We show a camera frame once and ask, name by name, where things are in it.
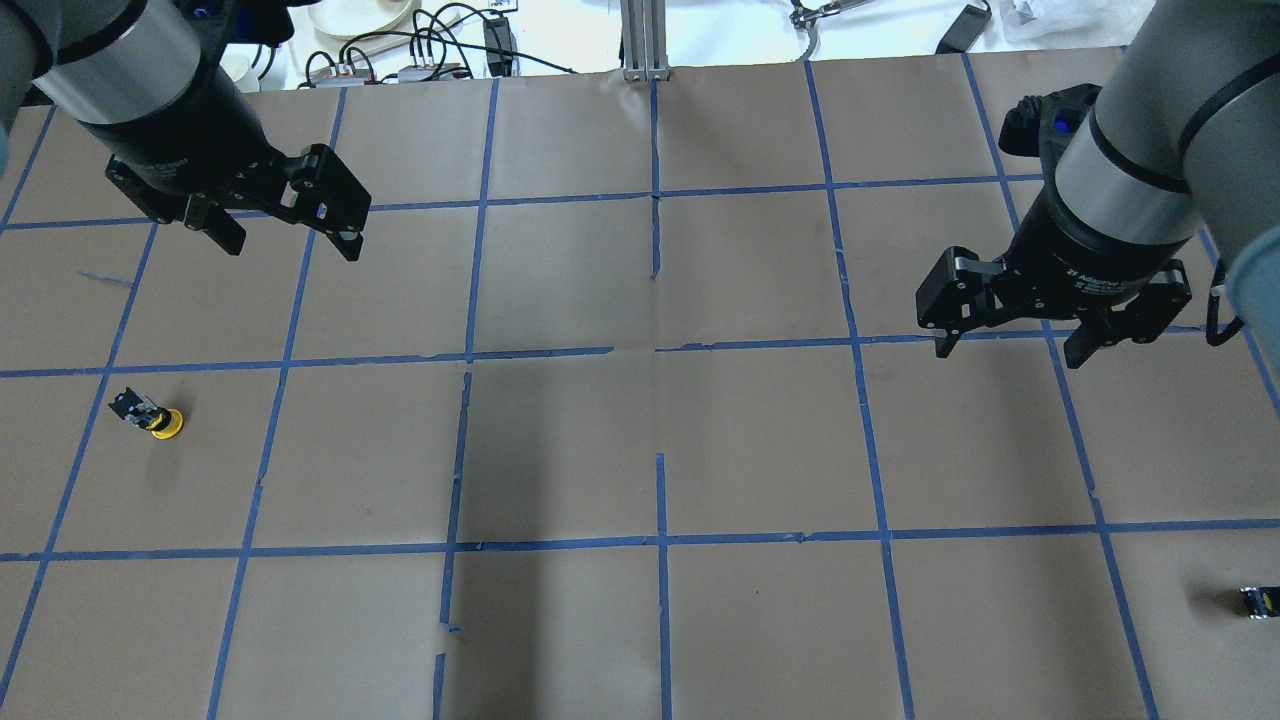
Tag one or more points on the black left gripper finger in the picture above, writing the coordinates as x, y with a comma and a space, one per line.
315, 189
208, 213

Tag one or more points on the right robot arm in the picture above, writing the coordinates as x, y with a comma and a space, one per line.
1182, 137

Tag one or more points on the small black yellow switch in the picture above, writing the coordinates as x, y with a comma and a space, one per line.
1260, 601

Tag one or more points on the black power adapter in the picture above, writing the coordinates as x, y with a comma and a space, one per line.
966, 29

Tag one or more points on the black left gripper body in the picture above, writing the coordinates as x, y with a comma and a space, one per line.
190, 140

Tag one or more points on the usb hub with cables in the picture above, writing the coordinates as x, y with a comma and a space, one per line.
440, 40

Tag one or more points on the aluminium frame post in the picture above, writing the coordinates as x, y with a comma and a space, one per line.
644, 56

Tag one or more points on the beige plate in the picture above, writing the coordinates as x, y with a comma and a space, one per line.
348, 19

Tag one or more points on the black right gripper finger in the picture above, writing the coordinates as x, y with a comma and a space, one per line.
961, 293
1142, 320

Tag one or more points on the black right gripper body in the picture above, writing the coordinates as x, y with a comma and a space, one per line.
1088, 256

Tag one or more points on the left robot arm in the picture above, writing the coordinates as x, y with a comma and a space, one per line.
102, 62

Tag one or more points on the yellow push button switch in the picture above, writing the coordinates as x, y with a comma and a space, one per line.
141, 412

